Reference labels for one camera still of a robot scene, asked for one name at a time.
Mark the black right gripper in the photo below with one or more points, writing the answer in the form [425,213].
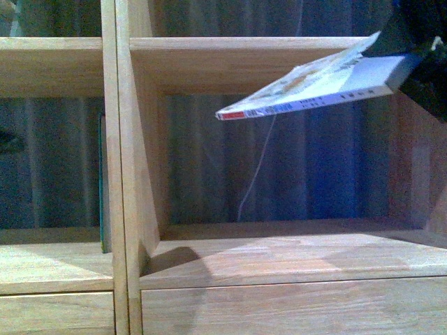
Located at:
[418,28]

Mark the white blue paperback book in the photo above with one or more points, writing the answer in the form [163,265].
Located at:
[343,77]

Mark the dark curtain behind shelf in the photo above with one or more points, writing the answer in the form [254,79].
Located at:
[323,163]

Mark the light wooden bookshelf unit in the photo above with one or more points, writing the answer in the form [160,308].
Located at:
[134,67]

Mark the upper right wooden drawer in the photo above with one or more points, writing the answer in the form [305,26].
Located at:
[386,306]

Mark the wooden drawer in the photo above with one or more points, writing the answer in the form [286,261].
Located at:
[386,306]
[70,313]

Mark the thin green-cover book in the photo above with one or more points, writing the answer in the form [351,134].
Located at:
[104,205]

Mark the upper left wooden drawer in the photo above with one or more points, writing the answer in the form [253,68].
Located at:
[70,313]

